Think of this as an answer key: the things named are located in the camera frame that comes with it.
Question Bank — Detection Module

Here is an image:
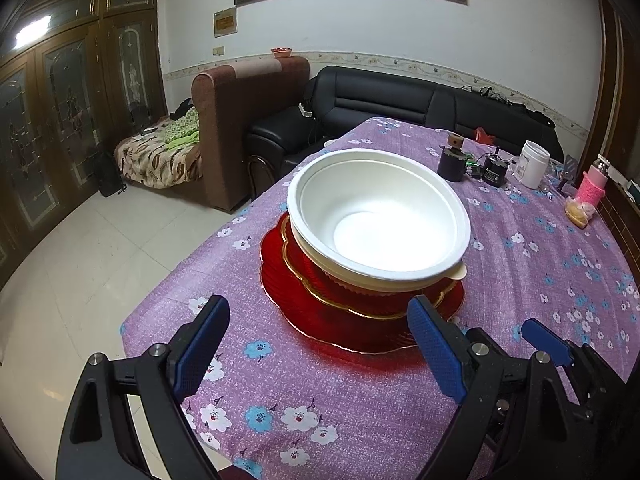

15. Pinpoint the bagged bread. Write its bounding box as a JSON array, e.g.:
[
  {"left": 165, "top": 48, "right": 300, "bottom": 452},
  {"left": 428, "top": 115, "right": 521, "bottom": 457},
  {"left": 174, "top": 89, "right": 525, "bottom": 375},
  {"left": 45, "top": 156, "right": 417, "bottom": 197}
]
[{"left": 565, "top": 196, "right": 598, "bottom": 231}]

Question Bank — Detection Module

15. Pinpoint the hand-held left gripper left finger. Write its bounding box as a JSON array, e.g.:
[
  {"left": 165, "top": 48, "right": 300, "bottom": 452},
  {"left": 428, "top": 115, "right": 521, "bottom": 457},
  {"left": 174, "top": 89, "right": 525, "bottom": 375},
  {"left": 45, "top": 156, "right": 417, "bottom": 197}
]
[{"left": 55, "top": 294, "right": 232, "bottom": 480}]

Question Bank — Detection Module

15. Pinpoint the gold wall plaque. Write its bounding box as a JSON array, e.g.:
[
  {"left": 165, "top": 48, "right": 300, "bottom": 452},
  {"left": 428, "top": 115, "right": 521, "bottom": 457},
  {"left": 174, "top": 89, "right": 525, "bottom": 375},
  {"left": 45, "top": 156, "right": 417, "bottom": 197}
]
[{"left": 212, "top": 6, "right": 237, "bottom": 38}]

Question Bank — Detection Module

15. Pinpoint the large red glass plate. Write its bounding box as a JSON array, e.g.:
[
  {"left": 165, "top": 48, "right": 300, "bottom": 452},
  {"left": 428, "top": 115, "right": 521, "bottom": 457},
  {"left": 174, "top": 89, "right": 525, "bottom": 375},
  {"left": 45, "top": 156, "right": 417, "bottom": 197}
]
[{"left": 258, "top": 230, "right": 465, "bottom": 356}]

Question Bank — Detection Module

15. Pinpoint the red scalloped glass bowl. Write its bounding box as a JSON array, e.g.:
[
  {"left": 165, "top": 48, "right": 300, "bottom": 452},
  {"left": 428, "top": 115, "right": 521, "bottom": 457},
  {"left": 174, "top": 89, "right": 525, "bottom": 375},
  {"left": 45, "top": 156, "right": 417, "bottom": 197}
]
[{"left": 279, "top": 212, "right": 465, "bottom": 321}]

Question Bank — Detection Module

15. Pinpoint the purple floral tablecloth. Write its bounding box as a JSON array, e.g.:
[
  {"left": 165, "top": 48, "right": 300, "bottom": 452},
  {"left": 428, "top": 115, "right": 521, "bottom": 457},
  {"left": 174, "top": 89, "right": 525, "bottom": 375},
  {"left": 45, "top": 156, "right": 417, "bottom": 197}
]
[{"left": 120, "top": 116, "right": 640, "bottom": 480}]

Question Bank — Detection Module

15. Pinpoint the purple plastic clip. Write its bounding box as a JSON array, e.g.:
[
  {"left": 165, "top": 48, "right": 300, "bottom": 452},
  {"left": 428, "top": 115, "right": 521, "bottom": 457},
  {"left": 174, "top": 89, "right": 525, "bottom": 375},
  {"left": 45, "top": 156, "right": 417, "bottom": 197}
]
[{"left": 557, "top": 155, "right": 578, "bottom": 191}]

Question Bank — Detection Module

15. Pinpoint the leaf patterned blanket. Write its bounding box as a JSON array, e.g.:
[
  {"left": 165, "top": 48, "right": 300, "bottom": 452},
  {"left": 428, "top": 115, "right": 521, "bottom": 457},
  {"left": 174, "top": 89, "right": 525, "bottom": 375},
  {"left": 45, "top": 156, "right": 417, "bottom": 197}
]
[{"left": 114, "top": 115, "right": 203, "bottom": 190}]

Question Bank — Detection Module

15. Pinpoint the cream plastic bowl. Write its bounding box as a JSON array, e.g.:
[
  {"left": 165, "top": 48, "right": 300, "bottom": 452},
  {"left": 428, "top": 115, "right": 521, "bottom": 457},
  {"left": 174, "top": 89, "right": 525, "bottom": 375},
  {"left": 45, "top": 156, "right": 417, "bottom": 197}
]
[{"left": 291, "top": 225, "right": 468, "bottom": 295}]

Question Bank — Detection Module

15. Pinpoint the small black motor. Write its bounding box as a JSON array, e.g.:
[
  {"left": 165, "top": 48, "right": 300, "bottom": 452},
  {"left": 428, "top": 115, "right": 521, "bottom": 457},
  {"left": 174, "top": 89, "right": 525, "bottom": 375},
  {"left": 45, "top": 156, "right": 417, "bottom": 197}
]
[{"left": 481, "top": 149, "right": 511, "bottom": 188}]

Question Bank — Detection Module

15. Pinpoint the wooden glass door cabinet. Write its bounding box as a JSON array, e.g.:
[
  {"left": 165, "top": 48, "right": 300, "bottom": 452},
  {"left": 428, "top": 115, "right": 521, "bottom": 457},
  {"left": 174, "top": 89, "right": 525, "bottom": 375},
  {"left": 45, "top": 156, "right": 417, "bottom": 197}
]
[{"left": 0, "top": 0, "right": 168, "bottom": 271}]

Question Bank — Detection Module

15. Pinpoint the green cloth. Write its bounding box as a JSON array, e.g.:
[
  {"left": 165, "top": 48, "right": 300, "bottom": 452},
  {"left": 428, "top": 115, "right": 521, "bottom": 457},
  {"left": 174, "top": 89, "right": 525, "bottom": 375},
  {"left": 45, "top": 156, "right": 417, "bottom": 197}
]
[{"left": 165, "top": 107, "right": 201, "bottom": 150}]

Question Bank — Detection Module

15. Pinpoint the brown fabric sofa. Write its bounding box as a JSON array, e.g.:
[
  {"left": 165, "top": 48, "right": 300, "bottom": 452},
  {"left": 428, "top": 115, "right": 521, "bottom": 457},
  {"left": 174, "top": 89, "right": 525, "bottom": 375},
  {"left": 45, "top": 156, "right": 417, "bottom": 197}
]
[{"left": 192, "top": 55, "right": 311, "bottom": 213}]

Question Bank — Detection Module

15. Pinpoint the dark cylindrical motor with gear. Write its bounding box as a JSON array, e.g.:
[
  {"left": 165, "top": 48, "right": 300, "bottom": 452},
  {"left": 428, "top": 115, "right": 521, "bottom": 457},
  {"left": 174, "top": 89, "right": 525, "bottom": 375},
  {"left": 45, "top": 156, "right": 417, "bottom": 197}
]
[{"left": 439, "top": 145, "right": 468, "bottom": 182}]

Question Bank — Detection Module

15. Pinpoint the black leather sofa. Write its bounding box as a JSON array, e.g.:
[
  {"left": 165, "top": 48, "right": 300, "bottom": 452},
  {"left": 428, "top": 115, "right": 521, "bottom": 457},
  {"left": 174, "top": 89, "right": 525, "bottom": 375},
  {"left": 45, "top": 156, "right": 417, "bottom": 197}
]
[{"left": 245, "top": 65, "right": 566, "bottom": 181}]

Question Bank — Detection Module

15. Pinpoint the black floor bag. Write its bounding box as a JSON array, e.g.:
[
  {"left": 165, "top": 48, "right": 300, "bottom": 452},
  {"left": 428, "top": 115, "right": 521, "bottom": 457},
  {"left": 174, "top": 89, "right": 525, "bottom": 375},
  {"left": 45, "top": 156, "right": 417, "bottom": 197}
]
[{"left": 95, "top": 152, "right": 126, "bottom": 198}]

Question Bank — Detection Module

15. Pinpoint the white foam bowl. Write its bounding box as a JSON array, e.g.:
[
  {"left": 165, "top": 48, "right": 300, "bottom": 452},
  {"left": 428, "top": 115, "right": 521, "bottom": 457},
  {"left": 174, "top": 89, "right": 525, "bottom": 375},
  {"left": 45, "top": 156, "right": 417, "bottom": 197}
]
[{"left": 286, "top": 149, "right": 472, "bottom": 281}]

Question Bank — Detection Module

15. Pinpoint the pink sleeved bottle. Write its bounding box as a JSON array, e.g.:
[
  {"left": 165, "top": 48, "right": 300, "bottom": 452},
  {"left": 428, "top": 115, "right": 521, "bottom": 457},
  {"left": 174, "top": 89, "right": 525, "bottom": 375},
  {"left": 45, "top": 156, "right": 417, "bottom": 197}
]
[{"left": 575, "top": 157, "right": 610, "bottom": 206}]

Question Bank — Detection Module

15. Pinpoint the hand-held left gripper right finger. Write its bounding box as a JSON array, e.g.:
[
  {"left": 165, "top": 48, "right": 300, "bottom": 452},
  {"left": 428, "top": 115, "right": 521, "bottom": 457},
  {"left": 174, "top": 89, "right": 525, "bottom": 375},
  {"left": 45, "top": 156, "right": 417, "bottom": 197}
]
[{"left": 406, "top": 294, "right": 616, "bottom": 480}]

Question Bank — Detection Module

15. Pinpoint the wooden door frame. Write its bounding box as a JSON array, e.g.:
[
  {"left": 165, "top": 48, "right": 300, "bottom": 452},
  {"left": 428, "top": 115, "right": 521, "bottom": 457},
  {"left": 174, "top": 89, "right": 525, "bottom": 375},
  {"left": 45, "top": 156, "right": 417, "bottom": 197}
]
[{"left": 595, "top": 0, "right": 640, "bottom": 191}]

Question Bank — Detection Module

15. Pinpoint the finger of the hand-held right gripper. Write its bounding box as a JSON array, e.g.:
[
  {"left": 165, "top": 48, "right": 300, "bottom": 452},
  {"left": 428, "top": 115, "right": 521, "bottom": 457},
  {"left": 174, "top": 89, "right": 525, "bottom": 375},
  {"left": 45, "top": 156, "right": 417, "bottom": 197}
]
[{"left": 521, "top": 319, "right": 636, "bottom": 426}]

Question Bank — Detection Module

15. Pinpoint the white plastic jar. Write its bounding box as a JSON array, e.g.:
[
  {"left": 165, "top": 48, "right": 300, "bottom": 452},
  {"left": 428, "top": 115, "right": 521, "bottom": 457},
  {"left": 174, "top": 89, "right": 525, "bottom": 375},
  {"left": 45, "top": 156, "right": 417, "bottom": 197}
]
[{"left": 514, "top": 140, "right": 551, "bottom": 190}]

